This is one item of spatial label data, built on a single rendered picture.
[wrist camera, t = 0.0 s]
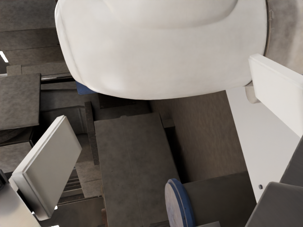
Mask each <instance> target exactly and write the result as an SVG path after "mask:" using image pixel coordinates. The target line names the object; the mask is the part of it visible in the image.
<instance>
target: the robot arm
mask: <svg viewBox="0 0 303 227"><path fill-rule="evenodd" d="M55 24H56V30H57V34H58V38H59V42H60V46H61V49H62V52H63V55H64V59H65V61H66V64H67V66H68V68H69V71H70V73H71V75H72V76H73V78H74V79H75V80H76V81H78V82H79V83H81V84H83V85H85V86H87V87H88V88H90V89H91V90H93V91H95V92H98V93H102V94H105V95H111V96H116V97H120V98H127V99H134V100H161V99H172V98H181V97H189V96H195V95H203V94H209V93H214V92H218V91H223V90H227V89H230V88H236V87H243V86H244V87H245V92H246V97H247V99H248V101H249V102H250V103H252V104H256V103H261V102H262V103H263V104H264V105H265V106H266V107H267V108H268V109H269V110H271V111H272V112H273V113H274V114H275V115H276V116H277V117H278V118H279V119H280V120H282V121H283V122H284V123H285V124H286V125H287V126H288V127H289V128H290V129H291V130H293V131H294V132H295V133H296V134H297V135H298V136H299V137H300V138H301V139H300V141H299V143H298V145H297V147H296V149H295V151H294V153H293V155H292V157H291V159H290V161H289V163H288V165H287V167H286V169H285V171H284V173H283V175H282V177H281V179H280V182H273V181H271V182H269V183H268V184H267V186H266V188H265V190H264V192H263V194H262V195H261V197H260V199H259V201H258V203H257V205H256V207H255V209H254V210H253V212H252V214H251V216H250V218H249V220H248V222H247V223H246V225H245V227H303V0H58V3H57V5H56V8H55ZM81 151H82V148H81V146H80V143H79V141H78V139H77V137H76V135H75V133H74V131H73V129H72V127H71V125H70V123H69V121H68V119H67V117H66V116H64V115H63V116H60V117H57V118H56V119H55V121H54V122H53V123H52V124H51V125H50V127H49V128H48V129H47V131H46V132H45V133H44V134H43V136H42V137H41V138H40V140H39V141H38V142H37V143H36V144H35V146H34V147H33V148H32V149H31V151H30V152H29V153H28V154H27V156H26V157H25V158H24V160H23V161H22V162H21V163H20V165H19V166H18V167H17V168H16V169H15V171H14V172H13V173H12V176H11V178H10V179H9V180H8V179H7V177H6V176H5V174H4V173H3V171H2V170H1V169H0V227H41V226H40V224H39V223H38V221H37V220H36V219H35V217H34V216H33V214H32V213H31V212H32V211H33V212H34V214H35V215H36V217H37V218H38V219H39V221H40V220H41V221H42V220H45V219H49V218H51V216H52V214H53V212H54V210H55V208H56V205H57V203H58V201H59V199H60V196H61V194H62V192H63V190H64V188H65V185H66V183H67V181H68V179H69V177H70V174H71V172H72V170H73V168H74V166H75V164H76V162H77V159H78V157H79V155H80V153H81Z"/></svg>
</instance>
